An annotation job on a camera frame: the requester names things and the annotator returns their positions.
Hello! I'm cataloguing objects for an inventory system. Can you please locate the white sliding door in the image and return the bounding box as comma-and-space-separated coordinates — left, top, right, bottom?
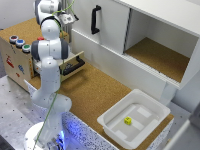
71, 0, 131, 56

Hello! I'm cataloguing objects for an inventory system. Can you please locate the green cable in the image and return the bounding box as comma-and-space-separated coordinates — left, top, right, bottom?
32, 0, 78, 150

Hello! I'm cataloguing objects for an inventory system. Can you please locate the wooden drawer box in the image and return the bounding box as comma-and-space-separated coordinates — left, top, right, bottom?
0, 17, 72, 93

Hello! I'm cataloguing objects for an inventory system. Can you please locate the yellow block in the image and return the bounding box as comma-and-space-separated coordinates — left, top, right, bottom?
124, 116, 133, 126

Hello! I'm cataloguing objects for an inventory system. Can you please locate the white cabinet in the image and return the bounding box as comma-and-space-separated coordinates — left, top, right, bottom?
71, 0, 200, 108

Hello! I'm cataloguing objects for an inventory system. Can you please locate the black drawer handle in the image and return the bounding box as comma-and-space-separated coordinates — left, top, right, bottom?
62, 55, 86, 76

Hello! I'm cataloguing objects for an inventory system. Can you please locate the wooden drawer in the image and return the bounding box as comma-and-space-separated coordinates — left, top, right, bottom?
57, 50, 86, 84

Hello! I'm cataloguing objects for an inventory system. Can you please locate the green button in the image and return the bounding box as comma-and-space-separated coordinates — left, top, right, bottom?
21, 43, 32, 54

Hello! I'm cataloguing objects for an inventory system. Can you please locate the black door handle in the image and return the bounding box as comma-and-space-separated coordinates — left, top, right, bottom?
90, 4, 102, 36

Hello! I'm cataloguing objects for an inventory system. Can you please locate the red button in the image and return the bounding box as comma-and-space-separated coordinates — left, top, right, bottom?
9, 34, 19, 45

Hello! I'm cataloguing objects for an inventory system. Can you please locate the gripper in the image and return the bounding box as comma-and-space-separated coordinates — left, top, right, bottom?
60, 12, 80, 25

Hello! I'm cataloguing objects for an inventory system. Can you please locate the blue button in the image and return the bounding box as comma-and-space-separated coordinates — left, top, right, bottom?
15, 38, 26, 49

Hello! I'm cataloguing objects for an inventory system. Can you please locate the white plastic box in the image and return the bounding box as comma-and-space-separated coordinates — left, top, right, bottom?
96, 88, 172, 150

